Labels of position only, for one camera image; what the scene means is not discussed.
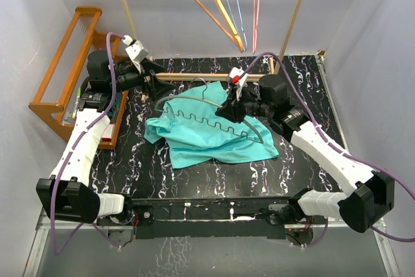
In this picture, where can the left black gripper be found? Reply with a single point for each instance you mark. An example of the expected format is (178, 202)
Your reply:
(156, 87)

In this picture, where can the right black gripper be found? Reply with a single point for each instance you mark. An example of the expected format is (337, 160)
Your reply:
(231, 109)

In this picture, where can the teal t shirt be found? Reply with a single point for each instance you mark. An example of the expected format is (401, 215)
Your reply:
(191, 143)

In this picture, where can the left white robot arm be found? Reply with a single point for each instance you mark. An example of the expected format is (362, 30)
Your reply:
(66, 195)

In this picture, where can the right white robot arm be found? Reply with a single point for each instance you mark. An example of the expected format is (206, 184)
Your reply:
(366, 194)

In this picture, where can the red white eraser box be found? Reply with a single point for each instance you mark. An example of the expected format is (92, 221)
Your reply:
(107, 135)

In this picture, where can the green cap marker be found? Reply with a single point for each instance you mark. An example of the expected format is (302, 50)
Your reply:
(76, 104)

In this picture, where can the grey small block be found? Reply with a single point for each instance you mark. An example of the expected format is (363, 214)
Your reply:
(68, 118)

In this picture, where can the orange wooden tiered rack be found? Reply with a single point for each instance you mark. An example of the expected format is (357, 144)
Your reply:
(58, 89)

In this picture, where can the wooden clothes rack frame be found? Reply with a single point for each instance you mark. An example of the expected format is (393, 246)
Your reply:
(211, 76)

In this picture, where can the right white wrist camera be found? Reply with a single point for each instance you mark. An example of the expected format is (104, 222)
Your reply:
(236, 80)

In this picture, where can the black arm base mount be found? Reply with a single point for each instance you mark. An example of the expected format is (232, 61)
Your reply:
(210, 217)

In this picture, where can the blue wire hanger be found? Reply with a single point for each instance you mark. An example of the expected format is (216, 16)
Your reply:
(240, 25)

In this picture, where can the aluminium rail frame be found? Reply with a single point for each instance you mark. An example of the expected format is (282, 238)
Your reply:
(211, 248)

